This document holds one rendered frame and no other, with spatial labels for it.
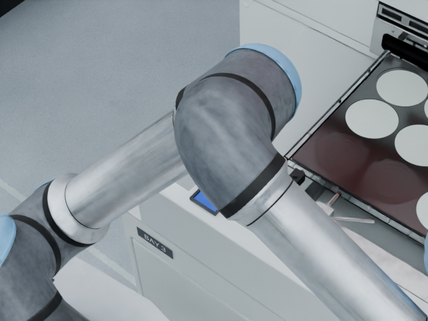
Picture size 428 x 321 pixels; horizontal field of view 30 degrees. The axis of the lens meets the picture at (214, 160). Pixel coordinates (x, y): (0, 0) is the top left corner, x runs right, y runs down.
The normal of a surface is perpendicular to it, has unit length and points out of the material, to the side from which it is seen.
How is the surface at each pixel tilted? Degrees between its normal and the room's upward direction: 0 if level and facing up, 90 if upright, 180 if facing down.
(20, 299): 46
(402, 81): 1
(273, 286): 90
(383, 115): 0
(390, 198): 0
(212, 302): 90
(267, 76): 34
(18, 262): 52
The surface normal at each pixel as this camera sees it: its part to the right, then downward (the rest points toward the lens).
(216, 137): -0.27, -0.20
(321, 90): -0.04, -0.62
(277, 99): 0.84, -0.21
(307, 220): 0.35, -0.29
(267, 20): -0.63, 0.61
